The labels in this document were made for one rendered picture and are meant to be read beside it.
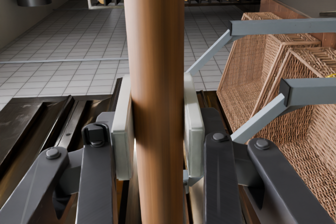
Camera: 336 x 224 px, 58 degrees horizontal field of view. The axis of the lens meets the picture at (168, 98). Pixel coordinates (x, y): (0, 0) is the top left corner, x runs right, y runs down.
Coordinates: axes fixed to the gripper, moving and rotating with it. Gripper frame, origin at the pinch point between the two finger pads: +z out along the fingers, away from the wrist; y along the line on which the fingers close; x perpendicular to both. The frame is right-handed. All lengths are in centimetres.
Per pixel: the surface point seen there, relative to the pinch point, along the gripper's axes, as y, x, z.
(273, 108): 22.3, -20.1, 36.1
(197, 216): 12, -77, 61
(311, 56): 51, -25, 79
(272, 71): 44, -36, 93
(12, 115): -82, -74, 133
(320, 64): 50, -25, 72
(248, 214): 29, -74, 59
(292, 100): 25.2, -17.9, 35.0
